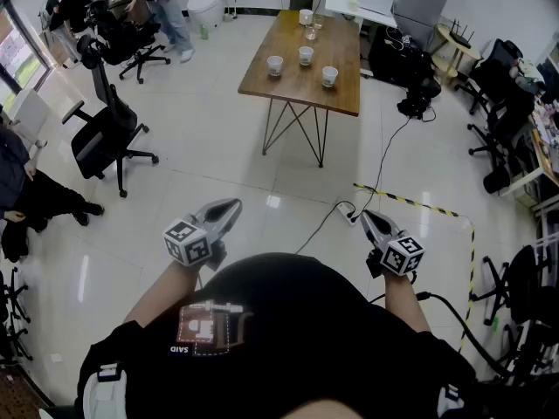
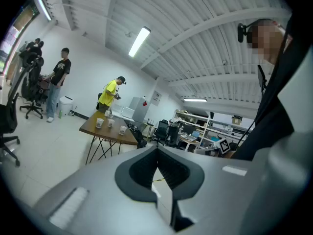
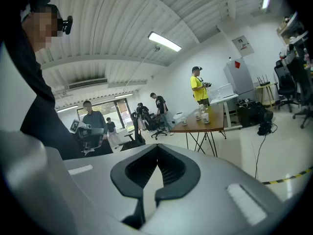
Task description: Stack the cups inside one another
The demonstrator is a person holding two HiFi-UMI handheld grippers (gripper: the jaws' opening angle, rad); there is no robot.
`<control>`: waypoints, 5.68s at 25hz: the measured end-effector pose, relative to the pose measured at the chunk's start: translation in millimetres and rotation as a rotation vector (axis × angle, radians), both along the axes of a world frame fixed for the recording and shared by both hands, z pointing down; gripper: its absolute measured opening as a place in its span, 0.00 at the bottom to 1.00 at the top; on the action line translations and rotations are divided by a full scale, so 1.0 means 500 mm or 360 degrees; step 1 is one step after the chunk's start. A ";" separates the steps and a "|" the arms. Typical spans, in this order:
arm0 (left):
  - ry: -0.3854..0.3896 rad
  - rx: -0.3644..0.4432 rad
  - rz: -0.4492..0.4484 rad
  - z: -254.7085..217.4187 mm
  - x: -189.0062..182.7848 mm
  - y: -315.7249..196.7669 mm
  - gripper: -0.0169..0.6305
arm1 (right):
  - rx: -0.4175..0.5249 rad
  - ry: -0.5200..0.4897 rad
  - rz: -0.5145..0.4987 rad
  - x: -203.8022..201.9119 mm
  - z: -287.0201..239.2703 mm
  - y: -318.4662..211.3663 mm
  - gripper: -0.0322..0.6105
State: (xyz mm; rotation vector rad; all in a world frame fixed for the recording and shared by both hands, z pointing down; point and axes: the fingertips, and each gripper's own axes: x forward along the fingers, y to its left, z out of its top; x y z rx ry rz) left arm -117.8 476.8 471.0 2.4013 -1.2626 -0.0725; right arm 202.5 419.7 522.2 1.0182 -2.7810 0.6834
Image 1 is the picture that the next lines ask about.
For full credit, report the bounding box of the black floor equipment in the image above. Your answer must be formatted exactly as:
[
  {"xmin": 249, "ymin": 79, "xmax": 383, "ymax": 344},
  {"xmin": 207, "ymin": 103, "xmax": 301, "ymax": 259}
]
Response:
[{"xmin": 397, "ymin": 76, "xmax": 442, "ymax": 120}]

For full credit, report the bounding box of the round wooden side table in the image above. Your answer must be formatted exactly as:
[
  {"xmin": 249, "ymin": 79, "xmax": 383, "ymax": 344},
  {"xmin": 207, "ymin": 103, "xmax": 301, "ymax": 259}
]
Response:
[{"xmin": 430, "ymin": 23, "xmax": 481, "ymax": 86}]

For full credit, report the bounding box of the black router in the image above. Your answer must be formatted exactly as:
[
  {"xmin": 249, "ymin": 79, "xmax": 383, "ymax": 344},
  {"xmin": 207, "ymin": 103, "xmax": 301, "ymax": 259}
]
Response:
[{"xmin": 448, "ymin": 18, "xmax": 475, "ymax": 50}]

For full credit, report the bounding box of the white power strip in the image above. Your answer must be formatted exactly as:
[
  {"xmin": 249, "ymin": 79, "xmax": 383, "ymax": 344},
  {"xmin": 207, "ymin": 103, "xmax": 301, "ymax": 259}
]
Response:
[{"xmin": 335, "ymin": 202, "xmax": 360, "ymax": 226}]

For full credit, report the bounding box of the person's right forearm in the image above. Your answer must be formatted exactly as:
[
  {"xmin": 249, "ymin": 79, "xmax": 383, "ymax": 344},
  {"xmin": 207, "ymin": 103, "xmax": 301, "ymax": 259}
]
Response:
[{"xmin": 383, "ymin": 271, "xmax": 433, "ymax": 333}]

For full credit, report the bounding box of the person's left forearm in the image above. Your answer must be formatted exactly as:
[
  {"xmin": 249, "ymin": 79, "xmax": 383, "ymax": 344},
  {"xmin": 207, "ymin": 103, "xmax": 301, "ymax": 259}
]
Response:
[{"xmin": 123, "ymin": 258, "xmax": 200, "ymax": 326}]

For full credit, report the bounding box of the wooden table with metal legs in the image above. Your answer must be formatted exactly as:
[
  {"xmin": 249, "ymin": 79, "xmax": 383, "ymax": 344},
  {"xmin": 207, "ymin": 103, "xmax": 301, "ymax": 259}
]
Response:
[{"xmin": 238, "ymin": 9, "xmax": 362, "ymax": 168}]

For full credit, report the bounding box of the white shoulder strap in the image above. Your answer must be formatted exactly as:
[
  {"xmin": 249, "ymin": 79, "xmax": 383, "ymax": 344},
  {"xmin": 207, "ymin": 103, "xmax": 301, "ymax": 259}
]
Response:
[
  {"xmin": 81, "ymin": 362, "xmax": 128, "ymax": 419},
  {"xmin": 436, "ymin": 384, "xmax": 466, "ymax": 419}
]

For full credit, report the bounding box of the white toilet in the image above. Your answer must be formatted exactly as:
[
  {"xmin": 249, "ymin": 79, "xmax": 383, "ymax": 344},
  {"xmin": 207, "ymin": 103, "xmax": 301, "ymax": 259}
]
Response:
[{"xmin": 186, "ymin": 0, "xmax": 224, "ymax": 32}]

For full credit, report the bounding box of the brown wooden cabinet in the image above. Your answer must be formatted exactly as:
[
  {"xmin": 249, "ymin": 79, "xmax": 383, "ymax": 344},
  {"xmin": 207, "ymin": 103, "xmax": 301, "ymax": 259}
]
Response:
[{"xmin": 108, "ymin": 0, "xmax": 152, "ymax": 25}]

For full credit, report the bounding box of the person's black t-shirt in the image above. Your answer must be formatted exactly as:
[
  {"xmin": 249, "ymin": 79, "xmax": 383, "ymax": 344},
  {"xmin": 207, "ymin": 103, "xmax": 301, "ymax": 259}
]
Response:
[{"xmin": 73, "ymin": 252, "xmax": 480, "ymax": 419}]

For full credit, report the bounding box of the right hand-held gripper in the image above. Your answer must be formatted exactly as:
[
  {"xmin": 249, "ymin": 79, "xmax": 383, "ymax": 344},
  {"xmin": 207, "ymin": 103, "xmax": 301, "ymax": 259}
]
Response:
[{"xmin": 361, "ymin": 209, "xmax": 425, "ymax": 278}]

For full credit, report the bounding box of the white cluttered desk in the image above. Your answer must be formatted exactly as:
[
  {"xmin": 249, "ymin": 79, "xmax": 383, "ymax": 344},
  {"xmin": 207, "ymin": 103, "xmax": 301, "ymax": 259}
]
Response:
[{"xmin": 500, "ymin": 98, "xmax": 559, "ymax": 217}]

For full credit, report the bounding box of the black office chair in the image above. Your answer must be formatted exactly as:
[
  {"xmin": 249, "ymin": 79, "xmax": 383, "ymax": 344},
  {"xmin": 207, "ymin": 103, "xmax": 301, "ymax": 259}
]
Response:
[
  {"xmin": 471, "ymin": 244, "xmax": 559, "ymax": 383},
  {"xmin": 61, "ymin": 34, "xmax": 160, "ymax": 199},
  {"xmin": 86, "ymin": 0, "xmax": 172, "ymax": 85},
  {"xmin": 453, "ymin": 37, "xmax": 538, "ymax": 117},
  {"xmin": 466, "ymin": 98, "xmax": 547, "ymax": 196}
]

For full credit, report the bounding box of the thin black floor cable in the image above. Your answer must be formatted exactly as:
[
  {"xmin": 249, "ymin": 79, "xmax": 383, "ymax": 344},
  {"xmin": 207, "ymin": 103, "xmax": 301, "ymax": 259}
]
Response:
[
  {"xmin": 351, "ymin": 115, "xmax": 414, "ymax": 224},
  {"xmin": 294, "ymin": 201, "xmax": 346, "ymax": 255}
]

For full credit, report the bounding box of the black chair base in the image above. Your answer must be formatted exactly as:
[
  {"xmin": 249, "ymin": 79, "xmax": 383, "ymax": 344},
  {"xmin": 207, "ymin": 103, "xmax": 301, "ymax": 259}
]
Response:
[{"xmin": 0, "ymin": 266, "xmax": 34, "ymax": 366}]

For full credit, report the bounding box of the black equipment case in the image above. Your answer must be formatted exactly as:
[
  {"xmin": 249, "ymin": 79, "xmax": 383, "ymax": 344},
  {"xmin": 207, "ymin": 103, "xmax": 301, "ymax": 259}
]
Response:
[{"xmin": 369, "ymin": 26, "xmax": 423, "ymax": 89}]

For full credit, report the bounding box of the thick black gripper cable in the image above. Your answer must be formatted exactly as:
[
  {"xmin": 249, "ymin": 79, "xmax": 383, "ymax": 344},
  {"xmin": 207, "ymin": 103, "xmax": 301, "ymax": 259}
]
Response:
[{"xmin": 369, "ymin": 291, "xmax": 514, "ymax": 377}]

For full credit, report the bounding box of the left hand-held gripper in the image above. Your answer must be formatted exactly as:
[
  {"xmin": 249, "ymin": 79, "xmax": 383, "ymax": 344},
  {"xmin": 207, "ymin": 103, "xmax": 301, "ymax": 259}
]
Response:
[{"xmin": 162, "ymin": 197, "xmax": 244, "ymax": 272}]

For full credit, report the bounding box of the yellow black hazard tape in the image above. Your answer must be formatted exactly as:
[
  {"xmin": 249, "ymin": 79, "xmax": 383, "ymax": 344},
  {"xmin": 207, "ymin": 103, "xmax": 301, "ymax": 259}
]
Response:
[{"xmin": 353, "ymin": 182, "xmax": 476, "ymax": 353}]

